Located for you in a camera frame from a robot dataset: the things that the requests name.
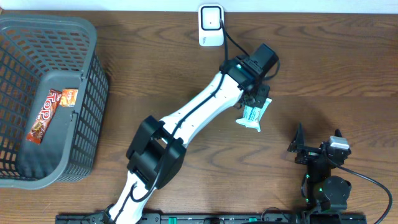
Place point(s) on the red chocolate bar wrapper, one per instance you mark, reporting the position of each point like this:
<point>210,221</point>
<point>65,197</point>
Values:
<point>44,117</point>

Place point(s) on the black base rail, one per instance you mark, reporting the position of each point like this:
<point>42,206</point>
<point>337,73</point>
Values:
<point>156,218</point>

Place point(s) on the white barcode scanner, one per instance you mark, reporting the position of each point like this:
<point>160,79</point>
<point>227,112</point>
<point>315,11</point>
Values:
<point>210,33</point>

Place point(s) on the grey plastic basket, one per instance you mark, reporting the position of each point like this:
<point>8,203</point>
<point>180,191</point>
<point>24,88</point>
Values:
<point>41,53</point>

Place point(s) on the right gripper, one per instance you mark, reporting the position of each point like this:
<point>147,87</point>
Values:
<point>298,144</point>

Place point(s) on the small orange box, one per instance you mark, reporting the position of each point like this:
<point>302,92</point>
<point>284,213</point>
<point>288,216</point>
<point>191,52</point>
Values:
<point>68,98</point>

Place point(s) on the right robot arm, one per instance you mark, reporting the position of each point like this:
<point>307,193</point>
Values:
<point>323,191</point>

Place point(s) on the light blue wipes pack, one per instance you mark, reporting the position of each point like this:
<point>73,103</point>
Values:
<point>252,115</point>

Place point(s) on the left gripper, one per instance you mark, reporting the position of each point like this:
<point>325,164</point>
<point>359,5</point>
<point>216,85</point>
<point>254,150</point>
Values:
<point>262,91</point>

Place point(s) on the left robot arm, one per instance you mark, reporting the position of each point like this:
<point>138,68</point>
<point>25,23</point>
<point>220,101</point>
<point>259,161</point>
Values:
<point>158,148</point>

